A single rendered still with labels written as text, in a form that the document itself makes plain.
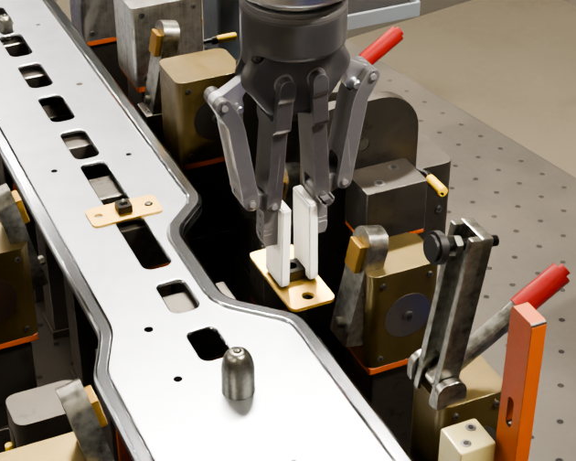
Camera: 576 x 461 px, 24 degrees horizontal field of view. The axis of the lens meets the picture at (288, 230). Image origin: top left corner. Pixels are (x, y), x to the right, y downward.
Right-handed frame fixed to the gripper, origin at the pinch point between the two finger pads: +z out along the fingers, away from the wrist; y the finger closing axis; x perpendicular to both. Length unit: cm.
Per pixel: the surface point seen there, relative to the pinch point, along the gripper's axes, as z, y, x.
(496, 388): 20.4, -19.3, 2.2
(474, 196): 55, -66, -73
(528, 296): 12.6, -22.9, 0.3
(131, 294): 25.6, 3.7, -31.4
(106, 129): 26, -5, -66
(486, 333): 15.5, -19.0, 0.2
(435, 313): 12.8, -14.4, -1.2
